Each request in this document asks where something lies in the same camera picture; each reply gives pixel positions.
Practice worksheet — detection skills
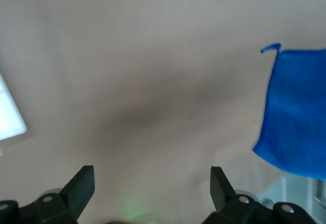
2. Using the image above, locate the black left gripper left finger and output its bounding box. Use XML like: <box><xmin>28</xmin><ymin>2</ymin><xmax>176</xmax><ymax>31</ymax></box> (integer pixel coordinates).
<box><xmin>0</xmin><ymin>165</ymin><xmax>96</xmax><ymax>224</ymax></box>

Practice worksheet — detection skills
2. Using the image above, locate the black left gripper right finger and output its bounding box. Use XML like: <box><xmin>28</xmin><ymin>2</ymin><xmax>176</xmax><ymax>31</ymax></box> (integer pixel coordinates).
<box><xmin>202</xmin><ymin>166</ymin><xmax>316</xmax><ymax>224</ymax></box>

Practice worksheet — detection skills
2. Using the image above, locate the blue microfibre towel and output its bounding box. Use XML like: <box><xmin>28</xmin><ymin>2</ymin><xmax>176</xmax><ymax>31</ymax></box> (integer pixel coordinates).
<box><xmin>252</xmin><ymin>43</ymin><xmax>326</xmax><ymax>180</ymax></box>

